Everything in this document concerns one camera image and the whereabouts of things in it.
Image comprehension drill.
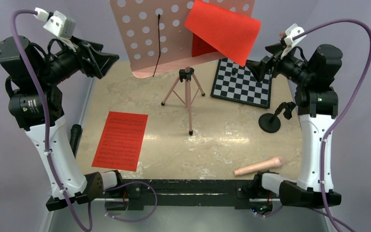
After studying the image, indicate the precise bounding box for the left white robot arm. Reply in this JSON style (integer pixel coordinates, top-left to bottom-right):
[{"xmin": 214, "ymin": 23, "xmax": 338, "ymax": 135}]
[{"xmin": 0, "ymin": 36, "xmax": 125, "ymax": 211}]

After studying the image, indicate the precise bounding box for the pink tripod music stand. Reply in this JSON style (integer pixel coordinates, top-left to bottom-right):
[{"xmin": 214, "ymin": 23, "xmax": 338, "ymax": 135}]
[{"xmin": 109, "ymin": 0, "xmax": 257, "ymax": 136}]

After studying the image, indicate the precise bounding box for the black microphone desk stand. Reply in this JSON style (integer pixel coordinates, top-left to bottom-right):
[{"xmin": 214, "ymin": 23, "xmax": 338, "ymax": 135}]
[{"xmin": 258, "ymin": 102, "xmax": 297, "ymax": 133}]

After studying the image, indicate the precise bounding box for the black white checkerboard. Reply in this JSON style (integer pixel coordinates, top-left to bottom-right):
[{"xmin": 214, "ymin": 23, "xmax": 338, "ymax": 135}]
[{"xmin": 210, "ymin": 58, "xmax": 272, "ymax": 109}]

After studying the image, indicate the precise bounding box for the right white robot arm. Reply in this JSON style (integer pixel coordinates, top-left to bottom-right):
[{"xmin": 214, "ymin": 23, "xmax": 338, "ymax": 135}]
[{"xmin": 246, "ymin": 43, "xmax": 343, "ymax": 209}]

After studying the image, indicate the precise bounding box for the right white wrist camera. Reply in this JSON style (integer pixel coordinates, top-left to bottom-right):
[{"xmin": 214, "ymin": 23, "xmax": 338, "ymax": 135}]
[{"xmin": 280, "ymin": 23, "xmax": 306, "ymax": 58}]

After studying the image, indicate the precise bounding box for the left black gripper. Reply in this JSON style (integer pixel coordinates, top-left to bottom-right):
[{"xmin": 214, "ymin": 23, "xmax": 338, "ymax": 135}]
[{"xmin": 37, "ymin": 33, "xmax": 118, "ymax": 85}]

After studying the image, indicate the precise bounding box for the aluminium table frame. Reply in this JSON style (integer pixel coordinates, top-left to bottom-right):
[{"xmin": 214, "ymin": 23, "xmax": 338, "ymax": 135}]
[{"xmin": 38, "ymin": 76, "xmax": 338, "ymax": 232}]

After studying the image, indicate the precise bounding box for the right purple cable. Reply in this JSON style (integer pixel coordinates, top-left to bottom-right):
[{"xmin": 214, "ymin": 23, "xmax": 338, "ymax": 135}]
[{"xmin": 292, "ymin": 18, "xmax": 371, "ymax": 232}]

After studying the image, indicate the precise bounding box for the red sheet music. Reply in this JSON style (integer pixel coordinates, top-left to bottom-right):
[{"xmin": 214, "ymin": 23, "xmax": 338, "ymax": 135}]
[
  {"xmin": 91, "ymin": 111, "xmax": 148, "ymax": 172},
  {"xmin": 184, "ymin": 0, "xmax": 261, "ymax": 66}
]

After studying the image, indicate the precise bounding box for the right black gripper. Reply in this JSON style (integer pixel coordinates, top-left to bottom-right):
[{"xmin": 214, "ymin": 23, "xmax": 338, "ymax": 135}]
[{"xmin": 246, "ymin": 42, "xmax": 314, "ymax": 86}]

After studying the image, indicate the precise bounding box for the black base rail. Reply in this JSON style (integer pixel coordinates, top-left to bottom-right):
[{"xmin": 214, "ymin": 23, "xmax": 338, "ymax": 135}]
[{"xmin": 97, "ymin": 179, "xmax": 281, "ymax": 213}]

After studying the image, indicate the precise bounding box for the black microphone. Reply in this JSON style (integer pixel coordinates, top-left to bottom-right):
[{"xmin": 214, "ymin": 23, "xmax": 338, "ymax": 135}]
[{"xmin": 70, "ymin": 124, "xmax": 82, "ymax": 157}]

